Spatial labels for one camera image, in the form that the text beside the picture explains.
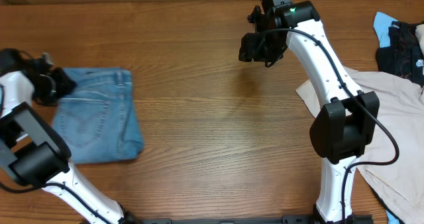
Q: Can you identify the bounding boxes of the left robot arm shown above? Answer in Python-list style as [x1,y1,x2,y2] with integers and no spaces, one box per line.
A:
[1,48,141,224]

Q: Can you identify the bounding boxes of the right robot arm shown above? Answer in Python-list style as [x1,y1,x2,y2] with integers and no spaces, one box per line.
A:
[238,0,380,223]

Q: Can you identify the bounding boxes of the light blue garment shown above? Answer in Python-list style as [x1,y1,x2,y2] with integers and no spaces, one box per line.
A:
[373,12,397,48]

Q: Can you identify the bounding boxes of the beige cloth garment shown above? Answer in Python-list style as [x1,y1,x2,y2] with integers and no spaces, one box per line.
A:
[295,66,424,224]

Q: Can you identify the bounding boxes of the dark navy printed garment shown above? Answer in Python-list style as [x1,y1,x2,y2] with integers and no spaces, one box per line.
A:
[376,21,423,86]

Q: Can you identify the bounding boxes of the light blue denim jeans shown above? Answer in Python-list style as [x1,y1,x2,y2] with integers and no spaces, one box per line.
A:
[52,68,144,164]

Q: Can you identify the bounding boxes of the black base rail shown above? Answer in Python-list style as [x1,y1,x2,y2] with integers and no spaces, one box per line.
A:
[115,209,375,224]

